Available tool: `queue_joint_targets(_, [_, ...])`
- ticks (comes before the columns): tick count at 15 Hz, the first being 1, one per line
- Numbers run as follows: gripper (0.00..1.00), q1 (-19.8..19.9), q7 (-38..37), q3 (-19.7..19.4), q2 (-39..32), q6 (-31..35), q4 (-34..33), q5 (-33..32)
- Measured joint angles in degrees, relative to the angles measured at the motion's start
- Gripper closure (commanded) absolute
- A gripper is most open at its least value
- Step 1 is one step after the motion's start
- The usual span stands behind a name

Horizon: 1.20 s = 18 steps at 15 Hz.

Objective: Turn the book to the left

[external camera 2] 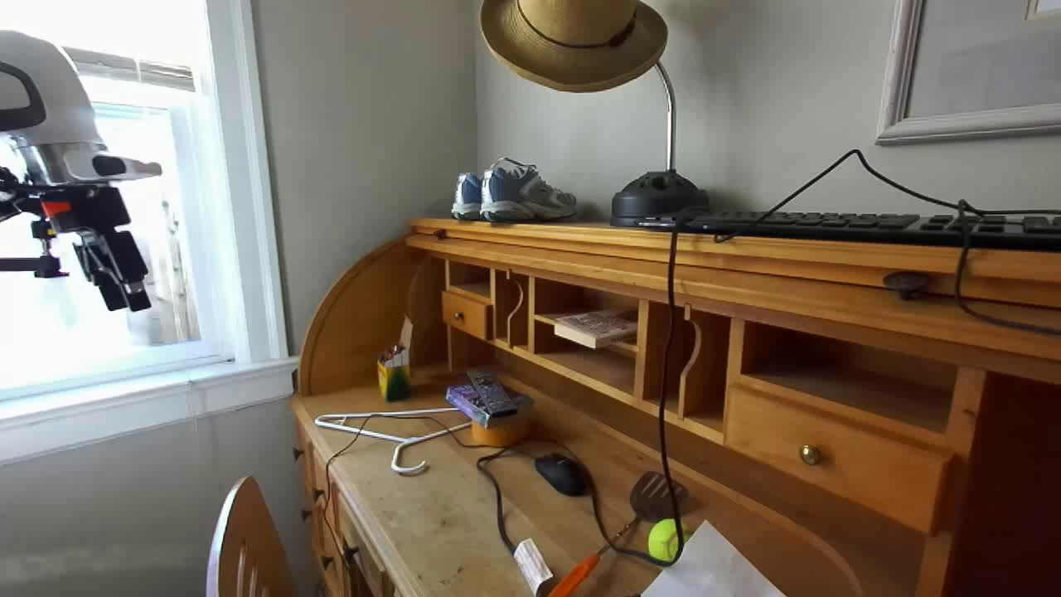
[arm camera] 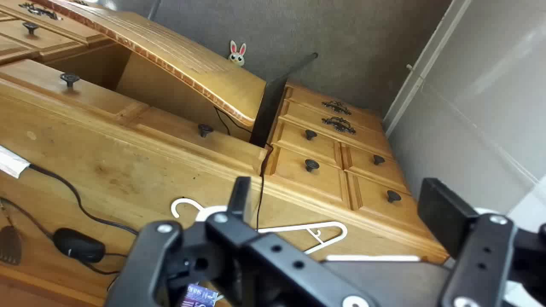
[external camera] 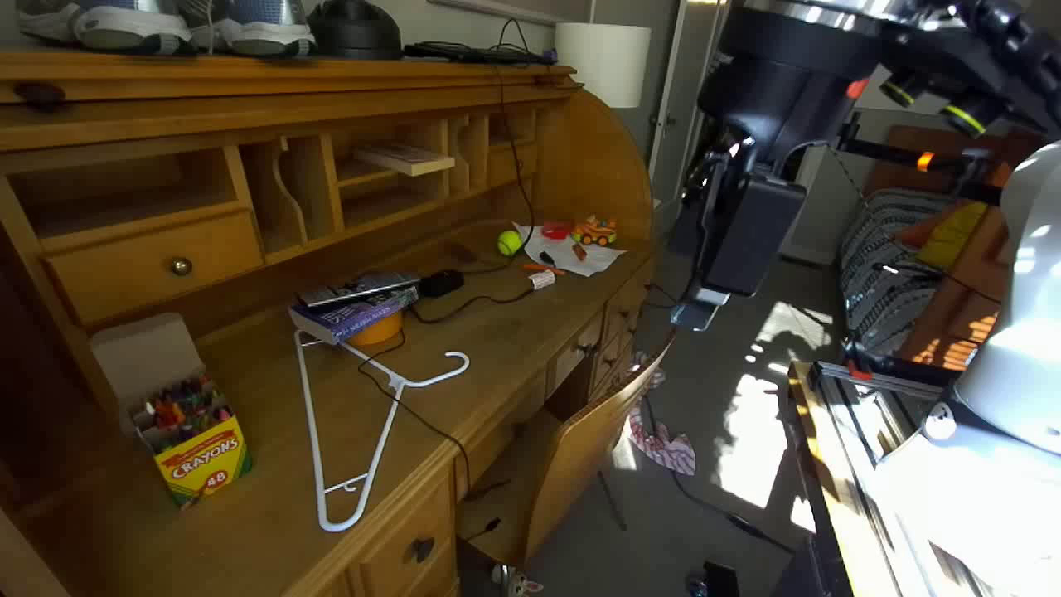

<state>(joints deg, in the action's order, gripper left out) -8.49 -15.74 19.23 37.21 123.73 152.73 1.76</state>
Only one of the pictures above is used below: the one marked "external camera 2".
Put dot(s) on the crayon box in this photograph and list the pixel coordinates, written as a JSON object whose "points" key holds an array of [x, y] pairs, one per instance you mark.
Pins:
{"points": [[394, 372]]}

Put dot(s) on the grey sneaker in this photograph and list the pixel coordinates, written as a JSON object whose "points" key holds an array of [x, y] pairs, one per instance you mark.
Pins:
{"points": [[464, 195], [514, 193]]}

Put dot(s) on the black computer mouse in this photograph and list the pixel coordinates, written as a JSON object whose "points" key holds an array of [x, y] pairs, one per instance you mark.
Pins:
{"points": [[561, 476]]}

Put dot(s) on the wooden roll-top desk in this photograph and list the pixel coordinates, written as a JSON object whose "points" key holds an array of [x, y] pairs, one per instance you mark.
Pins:
{"points": [[955, 349]]}

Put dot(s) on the black keyboard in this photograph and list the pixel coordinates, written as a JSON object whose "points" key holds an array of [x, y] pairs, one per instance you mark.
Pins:
{"points": [[1038, 233]]}

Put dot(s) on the orange tape roll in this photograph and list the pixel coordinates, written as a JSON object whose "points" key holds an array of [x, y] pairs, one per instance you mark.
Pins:
{"points": [[503, 431]]}

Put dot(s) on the framed picture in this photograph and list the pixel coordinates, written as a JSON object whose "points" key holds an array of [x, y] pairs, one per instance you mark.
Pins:
{"points": [[972, 69]]}

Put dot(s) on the grey sneaker right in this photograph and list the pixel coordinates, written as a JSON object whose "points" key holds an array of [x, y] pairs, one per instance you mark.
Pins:
{"points": [[514, 193]]}

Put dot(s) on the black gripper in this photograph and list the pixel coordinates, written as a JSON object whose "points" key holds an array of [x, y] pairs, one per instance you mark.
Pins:
{"points": [[96, 215]]}

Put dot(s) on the white plastic hanger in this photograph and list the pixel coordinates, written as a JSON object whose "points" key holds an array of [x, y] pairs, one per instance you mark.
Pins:
{"points": [[369, 424]]}

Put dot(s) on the black spatula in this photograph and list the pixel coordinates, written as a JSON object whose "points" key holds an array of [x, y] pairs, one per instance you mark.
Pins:
{"points": [[655, 494]]}

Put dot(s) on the straw hat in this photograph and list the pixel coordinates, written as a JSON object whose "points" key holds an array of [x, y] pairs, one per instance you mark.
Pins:
{"points": [[573, 45]]}

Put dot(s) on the small tan book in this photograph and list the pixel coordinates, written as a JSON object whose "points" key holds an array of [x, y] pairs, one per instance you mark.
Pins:
{"points": [[596, 328]]}

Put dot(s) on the desk drawer with knob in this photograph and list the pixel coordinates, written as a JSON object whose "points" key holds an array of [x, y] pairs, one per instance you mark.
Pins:
{"points": [[887, 476]]}

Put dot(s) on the yellow tennis ball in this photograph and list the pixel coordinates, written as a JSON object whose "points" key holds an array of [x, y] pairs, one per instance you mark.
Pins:
{"points": [[665, 541]]}

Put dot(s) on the small white bottle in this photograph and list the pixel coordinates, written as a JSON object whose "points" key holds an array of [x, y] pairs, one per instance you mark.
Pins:
{"points": [[535, 568]]}

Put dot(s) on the grey sneaker left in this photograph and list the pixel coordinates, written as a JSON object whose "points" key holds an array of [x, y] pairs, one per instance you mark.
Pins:
{"points": [[464, 195]]}

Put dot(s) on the purple book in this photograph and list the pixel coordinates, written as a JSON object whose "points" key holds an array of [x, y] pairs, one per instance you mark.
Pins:
{"points": [[482, 400]]}

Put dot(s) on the wooden chair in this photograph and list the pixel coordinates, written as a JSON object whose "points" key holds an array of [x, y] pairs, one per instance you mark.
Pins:
{"points": [[245, 554]]}

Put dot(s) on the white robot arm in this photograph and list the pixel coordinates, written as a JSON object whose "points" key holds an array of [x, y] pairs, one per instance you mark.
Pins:
{"points": [[72, 179]]}

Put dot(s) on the orange handled tool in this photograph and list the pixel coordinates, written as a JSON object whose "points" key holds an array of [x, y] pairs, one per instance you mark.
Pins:
{"points": [[573, 579]]}

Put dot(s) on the white paper sheet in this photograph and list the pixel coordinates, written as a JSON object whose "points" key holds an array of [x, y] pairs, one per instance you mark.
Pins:
{"points": [[712, 568]]}

